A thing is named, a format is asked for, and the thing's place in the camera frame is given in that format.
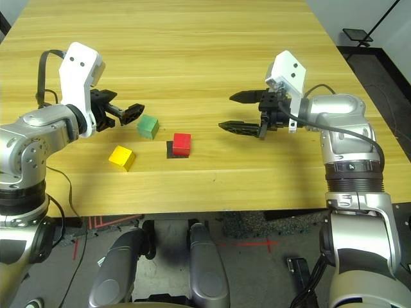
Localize red wooden block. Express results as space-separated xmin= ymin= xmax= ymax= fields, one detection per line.
xmin=172 ymin=133 xmax=192 ymax=157

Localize black diagonal metal bar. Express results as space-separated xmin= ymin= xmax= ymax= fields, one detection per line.
xmin=0 ymin=11 xmax=12 ymax=36

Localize black stand plate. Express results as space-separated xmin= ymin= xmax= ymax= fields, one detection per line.
xmin=342 ymin=28 xmax=374 ymax=42

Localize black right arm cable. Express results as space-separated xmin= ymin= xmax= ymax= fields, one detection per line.
xmin=277 ymin=83 xmax=386 ymax=171

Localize black square tape marker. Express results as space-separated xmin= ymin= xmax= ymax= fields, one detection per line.
xmin=166 ymin=140 xmax=190 ymax=159

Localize tan robot torso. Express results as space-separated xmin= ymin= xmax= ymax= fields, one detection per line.
xmin=118 ymin=298 xmax=197 ymax=308

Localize black floor box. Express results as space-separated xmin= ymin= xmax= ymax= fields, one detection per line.
xmin=286 ymin=256 xmax=317 ymax=308

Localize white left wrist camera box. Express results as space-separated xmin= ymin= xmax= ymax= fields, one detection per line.
xmin=59 ymin=41 xmax=107 ymax=139

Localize green wooden block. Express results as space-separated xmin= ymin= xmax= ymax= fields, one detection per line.
xmin=136 ymin=114 xmax=161 ymax=140

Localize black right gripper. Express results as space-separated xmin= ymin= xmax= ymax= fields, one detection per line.
xmin=218 ymin=89 xmax=301 ymax=141

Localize grey robot left leg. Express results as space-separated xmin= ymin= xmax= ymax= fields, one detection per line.
xmin=89 ymin=229 xmax=148 ymax=308

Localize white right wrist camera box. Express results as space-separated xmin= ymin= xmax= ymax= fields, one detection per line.
xmin=265 ymin=50 xmax=308 ymax=134

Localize grey foam tile pieces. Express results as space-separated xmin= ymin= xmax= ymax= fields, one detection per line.
xmin=60 ymin=221 xmax=97 ymax=248

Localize grey robot right leg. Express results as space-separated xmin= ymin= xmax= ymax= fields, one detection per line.
xmin=188 ymin=223 xmax=231 ymax=308

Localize black stand pole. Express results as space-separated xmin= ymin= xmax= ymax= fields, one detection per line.
xmin=365 ymin=0 xmax=402 ymax=36

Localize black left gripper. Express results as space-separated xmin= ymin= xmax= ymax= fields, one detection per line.
xmin=89 ymin=90 xmax=146 ymax=132

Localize speckled black foam mat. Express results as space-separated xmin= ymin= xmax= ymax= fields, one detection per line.
xmin=220 ymin=210 xmax=325 ymax=240

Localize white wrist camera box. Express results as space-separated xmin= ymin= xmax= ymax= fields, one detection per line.
xmin=59 ymin=41 xmax=107 ymax=139
xmin=265 ymin=50 xmax=308 ymax=134

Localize yellow wooden block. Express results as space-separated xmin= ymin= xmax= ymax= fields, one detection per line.
xmin=108 ymin=144 xmax=136 ymax=173

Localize black floor cable bundle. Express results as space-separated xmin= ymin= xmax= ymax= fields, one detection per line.
xmin=290 ymin=253 xmax=337 ymax=308

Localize grey robot leg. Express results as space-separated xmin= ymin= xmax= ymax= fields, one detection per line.
xmin=89 ymin=229 xmax=148 ymax=308
xmin=188 ymin=223 xmax=231 ymax=308

